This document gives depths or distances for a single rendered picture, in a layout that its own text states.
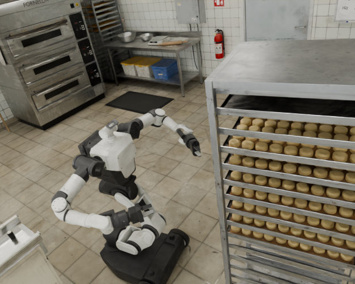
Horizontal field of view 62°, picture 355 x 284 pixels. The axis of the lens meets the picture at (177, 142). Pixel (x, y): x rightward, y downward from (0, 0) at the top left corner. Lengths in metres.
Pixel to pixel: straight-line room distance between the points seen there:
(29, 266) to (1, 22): 3.76
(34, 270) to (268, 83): 1.78
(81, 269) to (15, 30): 3.62
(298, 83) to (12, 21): 4.63
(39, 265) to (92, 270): 0.83
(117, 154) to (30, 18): 3.80
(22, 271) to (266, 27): 4.53
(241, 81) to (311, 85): 0.22
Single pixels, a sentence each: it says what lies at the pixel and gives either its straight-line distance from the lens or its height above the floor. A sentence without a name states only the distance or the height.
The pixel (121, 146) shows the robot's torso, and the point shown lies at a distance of 1.86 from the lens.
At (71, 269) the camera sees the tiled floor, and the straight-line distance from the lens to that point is 3.02.
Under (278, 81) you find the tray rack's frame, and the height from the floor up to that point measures 1.82.
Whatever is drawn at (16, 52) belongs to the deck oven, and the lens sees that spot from 5.17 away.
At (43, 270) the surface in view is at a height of 0.65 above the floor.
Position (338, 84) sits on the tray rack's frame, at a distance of 1.01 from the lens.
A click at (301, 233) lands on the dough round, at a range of 1.55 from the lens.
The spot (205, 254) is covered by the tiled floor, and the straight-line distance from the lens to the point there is 2.74.
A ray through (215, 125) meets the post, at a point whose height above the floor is 1.63.
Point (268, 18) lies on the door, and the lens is 5.14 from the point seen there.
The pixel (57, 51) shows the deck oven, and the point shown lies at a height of 1.15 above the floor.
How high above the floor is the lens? 2.21
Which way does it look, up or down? 32 degrees down
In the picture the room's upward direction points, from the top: 10 degrees counter-clockwise
